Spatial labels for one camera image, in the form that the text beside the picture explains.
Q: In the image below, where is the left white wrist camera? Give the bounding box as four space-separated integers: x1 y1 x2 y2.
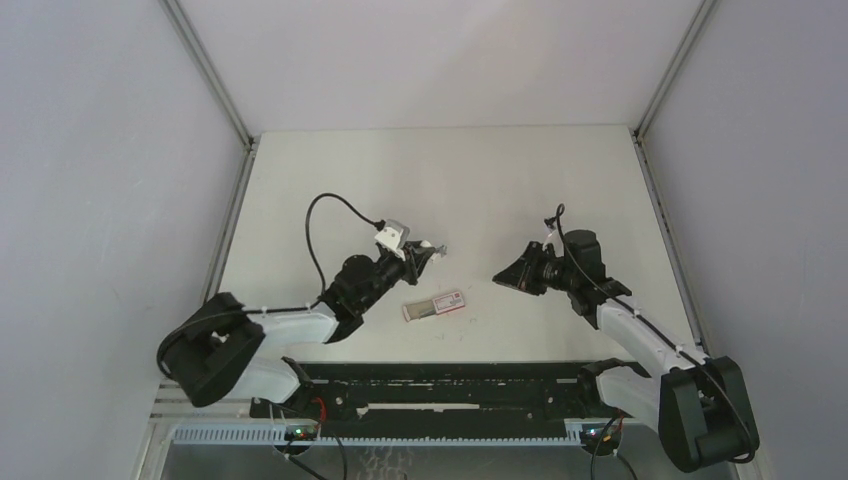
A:
374 219 410 260

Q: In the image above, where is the right black camera cable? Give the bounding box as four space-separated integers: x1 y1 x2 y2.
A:
544 203 761 480

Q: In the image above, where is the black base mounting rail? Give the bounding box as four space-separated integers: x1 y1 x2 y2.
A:
285 361 614 438

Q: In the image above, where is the red white staple box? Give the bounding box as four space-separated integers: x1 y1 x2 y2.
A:
402 290 466 322

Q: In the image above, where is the black camera cable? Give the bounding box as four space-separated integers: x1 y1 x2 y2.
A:
544 203 761 480
156 193 387 379

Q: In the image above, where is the white slotted cable duct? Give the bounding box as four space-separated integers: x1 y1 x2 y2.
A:
171 424 583 447

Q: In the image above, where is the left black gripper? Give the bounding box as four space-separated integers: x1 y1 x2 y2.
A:
356 241 433 312

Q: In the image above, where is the green circuit board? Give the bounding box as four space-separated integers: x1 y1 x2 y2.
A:
580 427 620 446
284 426 320 443

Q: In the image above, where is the left black camera cable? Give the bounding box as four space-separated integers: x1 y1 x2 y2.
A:
156 193 387 379

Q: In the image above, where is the right green circuit board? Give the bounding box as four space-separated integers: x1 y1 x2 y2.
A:
580 427 620 446

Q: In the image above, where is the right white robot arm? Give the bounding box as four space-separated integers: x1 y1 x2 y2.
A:
492 230 760 473

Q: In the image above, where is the left green circuit board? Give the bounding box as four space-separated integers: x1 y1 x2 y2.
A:
284 426 320 443

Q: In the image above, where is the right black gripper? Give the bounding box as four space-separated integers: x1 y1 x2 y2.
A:
494 241 578 296

